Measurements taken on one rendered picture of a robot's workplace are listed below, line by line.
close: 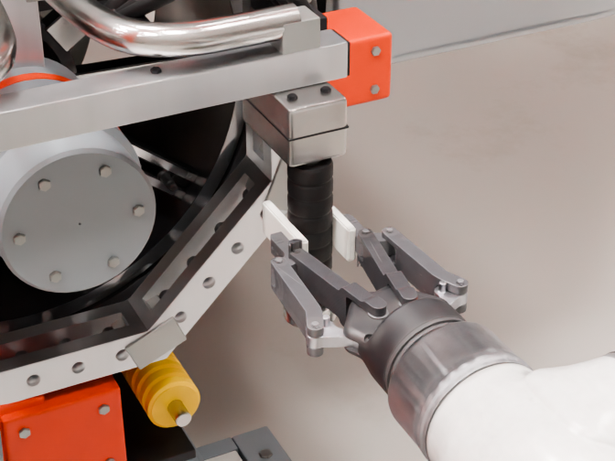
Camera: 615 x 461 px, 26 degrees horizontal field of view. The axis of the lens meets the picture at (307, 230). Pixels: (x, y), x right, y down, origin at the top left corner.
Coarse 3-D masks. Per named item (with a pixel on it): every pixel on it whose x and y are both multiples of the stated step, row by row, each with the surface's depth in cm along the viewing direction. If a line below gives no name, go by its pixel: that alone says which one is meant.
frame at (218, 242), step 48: (240, 192) 132; (192, 240) 133; (240, 240) 130; (144, 288) 134; (192, 288) 130; (0, 336) 130; (48, 336) 130; (96, 336) 130; (144, 336) 130; (0, 384) 125; (48, 384) 128
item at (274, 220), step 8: (264, 208) 107; (272, 208) 107; (264, 216) 108; (272, 216) 106; (280, 216) 106; (264, 224) 108; (272, 224) 107; (280, 224) 105; (288, 224) 104; (264, 232) 109; (272, 232) 107; (288, 232) 104; (296, 232) 103; (304, 240) 103; (304, 248) 103
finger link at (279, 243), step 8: (280, 232) 105; (272, 240) 104; (280, 240) 104; (288, 240) 104; (272, 248) 105; (280, 248) 103; (280, 256) 103; (296, 264) 101; (272, 272) 101; (296, 272) 102; (272, 280) 101
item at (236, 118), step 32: (96, 0) 124; (192, 0) 138; (224, 0) 128; (64, 32) 123; (64, 64) 124; (96, 64) 127; (128, 64) 127; (128, 128) 150; (160, 128) 145; (192, 128) 140; (224, 128) 134; (160, 160) 134; (192, 160) 138; (224, 160) 135; (160, 192) 141; (192, 192) 137; (160, 224) 138; (0, 256) 143; (160, 256) 137; (0, 288) 138; (32, 288) 137; (96, 288) 136; (0, 320) 132; (32, 320) 134
